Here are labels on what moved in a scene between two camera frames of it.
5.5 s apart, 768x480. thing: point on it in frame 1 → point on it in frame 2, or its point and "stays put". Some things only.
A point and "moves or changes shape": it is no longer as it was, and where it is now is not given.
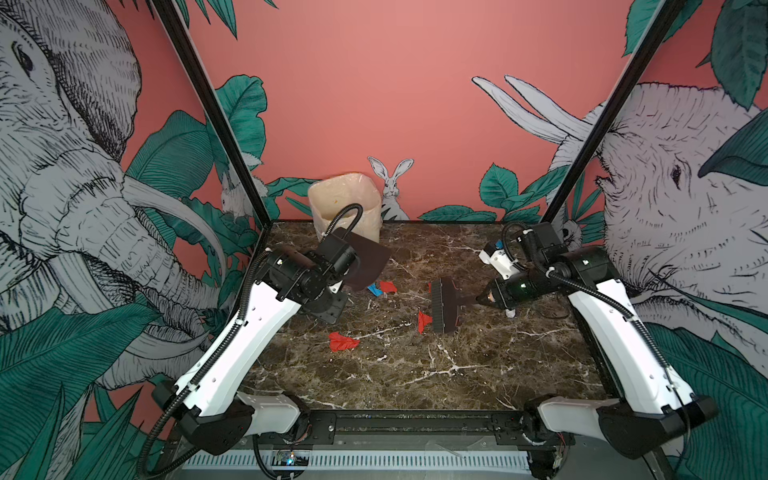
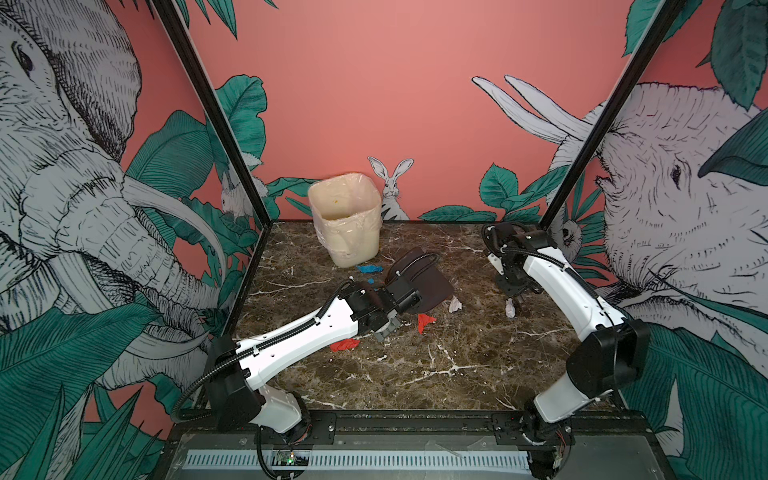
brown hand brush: x=445 y=301 moves or changes shape
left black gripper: x=339 y=312 → x=395 y=325
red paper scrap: x=339 y=342 stays put
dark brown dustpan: x=372 y=257 → x=424 y=274
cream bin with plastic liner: x=328 y=197 stays put
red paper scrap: x=423 y=320 stays put
